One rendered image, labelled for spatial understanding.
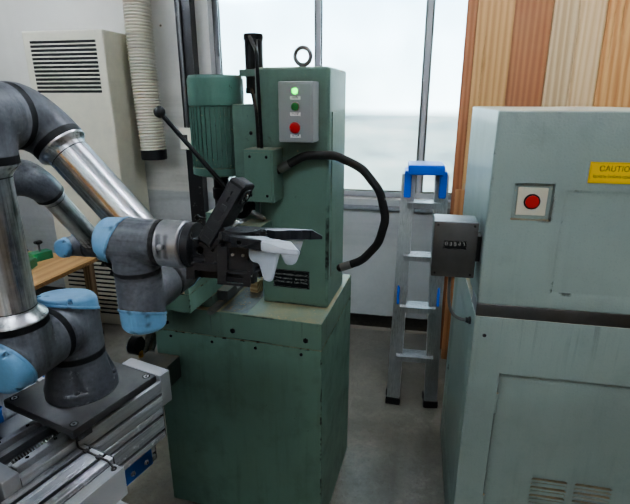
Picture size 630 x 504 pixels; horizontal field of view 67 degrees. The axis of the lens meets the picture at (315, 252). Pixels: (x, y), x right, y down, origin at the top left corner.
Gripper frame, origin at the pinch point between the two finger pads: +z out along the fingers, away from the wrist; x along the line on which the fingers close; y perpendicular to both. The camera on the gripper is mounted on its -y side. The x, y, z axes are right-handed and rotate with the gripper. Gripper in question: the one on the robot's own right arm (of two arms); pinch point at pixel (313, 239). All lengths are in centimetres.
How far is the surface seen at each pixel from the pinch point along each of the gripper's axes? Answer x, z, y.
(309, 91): -60, -16, -30
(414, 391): -167, 19, 102
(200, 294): -60, -47, 28
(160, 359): -66, -65, 53
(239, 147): -74, -40, -16
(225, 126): -74, -45, -22
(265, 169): -62, -28, -9
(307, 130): -62, -16, -20
